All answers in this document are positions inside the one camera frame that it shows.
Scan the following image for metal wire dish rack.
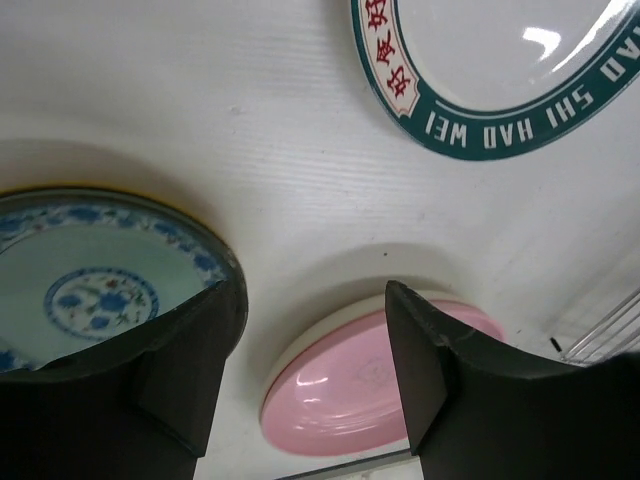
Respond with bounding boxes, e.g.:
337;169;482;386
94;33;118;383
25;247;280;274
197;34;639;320
549;288;639;367

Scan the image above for pink plate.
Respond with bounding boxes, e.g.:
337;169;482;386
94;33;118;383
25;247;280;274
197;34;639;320
259;298;507;458

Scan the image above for brown plate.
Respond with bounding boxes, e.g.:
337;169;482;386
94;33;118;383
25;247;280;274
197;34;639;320
351;1;639;161

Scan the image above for cream bear plate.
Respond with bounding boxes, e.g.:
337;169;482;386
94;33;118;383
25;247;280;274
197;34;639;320
261;294;385;403

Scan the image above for black blue patterned plate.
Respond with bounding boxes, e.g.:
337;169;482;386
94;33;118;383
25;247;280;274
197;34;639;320
1;188;248;373

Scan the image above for aluminium front rail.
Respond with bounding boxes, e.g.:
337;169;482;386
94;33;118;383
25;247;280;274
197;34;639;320
281;449;413;480

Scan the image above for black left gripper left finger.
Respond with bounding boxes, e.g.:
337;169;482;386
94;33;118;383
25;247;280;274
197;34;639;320
1;282;237;479

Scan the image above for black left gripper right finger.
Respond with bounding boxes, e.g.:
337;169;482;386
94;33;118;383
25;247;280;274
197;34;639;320
385;281;639;479

